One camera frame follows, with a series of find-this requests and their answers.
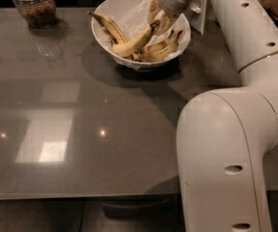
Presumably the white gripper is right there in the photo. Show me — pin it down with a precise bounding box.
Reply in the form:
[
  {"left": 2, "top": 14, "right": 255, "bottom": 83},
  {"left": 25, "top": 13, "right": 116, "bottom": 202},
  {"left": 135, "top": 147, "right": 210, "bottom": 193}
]
[{"left": 147, "top": 0, "right": 191, "bottom": 36}]

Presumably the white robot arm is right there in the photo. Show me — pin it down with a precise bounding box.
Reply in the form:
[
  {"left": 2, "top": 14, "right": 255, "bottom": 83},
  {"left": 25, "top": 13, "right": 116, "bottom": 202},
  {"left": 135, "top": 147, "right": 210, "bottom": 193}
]
[{"left": 150, "top": 0, "right": 278, "bottom": 232}]

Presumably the small middle banana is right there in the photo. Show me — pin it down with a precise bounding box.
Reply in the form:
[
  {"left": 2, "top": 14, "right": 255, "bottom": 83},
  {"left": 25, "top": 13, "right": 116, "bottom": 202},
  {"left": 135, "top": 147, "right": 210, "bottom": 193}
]
[{"left": 146, "top": 31, "right": 174, "bottom": 52}]

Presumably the white plastic bowl liner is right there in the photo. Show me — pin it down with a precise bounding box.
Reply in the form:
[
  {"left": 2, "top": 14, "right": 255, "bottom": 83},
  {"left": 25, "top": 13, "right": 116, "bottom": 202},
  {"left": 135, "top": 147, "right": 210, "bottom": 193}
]
[{"left": 97, "top": 0, "right": 191, "bottom": 71}]

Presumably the white ceramic bowl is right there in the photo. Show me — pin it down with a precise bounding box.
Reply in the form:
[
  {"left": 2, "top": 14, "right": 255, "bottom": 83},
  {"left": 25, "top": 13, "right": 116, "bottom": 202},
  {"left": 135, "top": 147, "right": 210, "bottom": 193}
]
[{"left": 91, "top": 0, "right": 192, "bottom": 73}]

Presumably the large centre banana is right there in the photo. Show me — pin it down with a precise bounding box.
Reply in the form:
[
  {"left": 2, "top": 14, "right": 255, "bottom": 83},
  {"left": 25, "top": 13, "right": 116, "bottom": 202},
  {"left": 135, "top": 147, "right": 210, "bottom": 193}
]
[{"left": 112, "top": 25, "right": 154, "bottom": 57}]

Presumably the white upright stand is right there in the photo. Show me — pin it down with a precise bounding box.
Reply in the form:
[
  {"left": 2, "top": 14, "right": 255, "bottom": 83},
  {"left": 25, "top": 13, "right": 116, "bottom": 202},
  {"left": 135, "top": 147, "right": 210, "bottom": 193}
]
[{"left": 189, "top": 0, "right": 208, "bottom": 35}]

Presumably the left glass jar with granola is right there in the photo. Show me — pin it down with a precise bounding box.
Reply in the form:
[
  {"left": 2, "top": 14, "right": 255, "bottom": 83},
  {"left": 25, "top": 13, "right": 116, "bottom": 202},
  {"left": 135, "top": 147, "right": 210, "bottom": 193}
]
[{"left": 13, "top": 0, "right": 56, "bottom": 28}]

